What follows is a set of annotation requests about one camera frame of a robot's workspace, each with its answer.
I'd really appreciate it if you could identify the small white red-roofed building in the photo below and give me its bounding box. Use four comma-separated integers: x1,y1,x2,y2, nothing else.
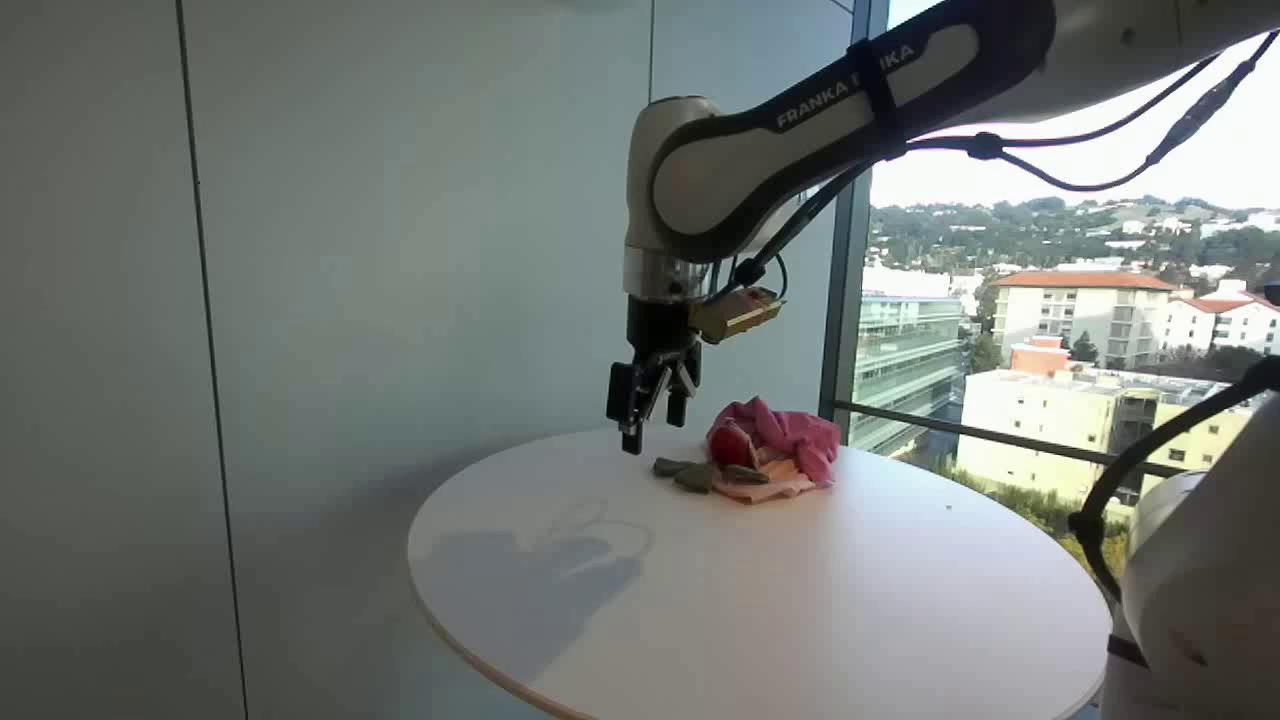
1172,275,1280,360

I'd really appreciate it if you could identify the green plush leaf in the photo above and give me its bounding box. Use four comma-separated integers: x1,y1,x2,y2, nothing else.
647,451,725,502

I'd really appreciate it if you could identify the glass office building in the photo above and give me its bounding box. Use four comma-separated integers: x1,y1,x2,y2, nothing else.
852,260,981,463

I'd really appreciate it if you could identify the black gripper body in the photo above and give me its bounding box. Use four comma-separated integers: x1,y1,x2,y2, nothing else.
626,293,708,377

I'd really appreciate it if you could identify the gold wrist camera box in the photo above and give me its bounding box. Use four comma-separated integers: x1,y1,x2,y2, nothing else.
694,285,790,350

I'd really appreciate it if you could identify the thin black camera cable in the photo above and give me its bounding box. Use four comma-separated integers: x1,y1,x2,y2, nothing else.
725,33,1280,293

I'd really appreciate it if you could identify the grey window frame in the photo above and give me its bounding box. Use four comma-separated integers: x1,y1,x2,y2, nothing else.
815,0,893,448

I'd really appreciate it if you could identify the dark window railing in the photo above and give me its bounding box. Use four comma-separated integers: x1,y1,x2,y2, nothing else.
834,395,1113,473

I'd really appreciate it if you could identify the large white red-roofed building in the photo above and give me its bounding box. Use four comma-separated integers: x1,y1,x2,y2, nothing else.
989,265,1182,371

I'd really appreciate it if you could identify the pink cloth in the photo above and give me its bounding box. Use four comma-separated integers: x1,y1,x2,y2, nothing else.
703,393,845,487

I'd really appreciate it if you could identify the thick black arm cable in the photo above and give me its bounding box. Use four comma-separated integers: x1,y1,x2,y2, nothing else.
1064,358,1280,609

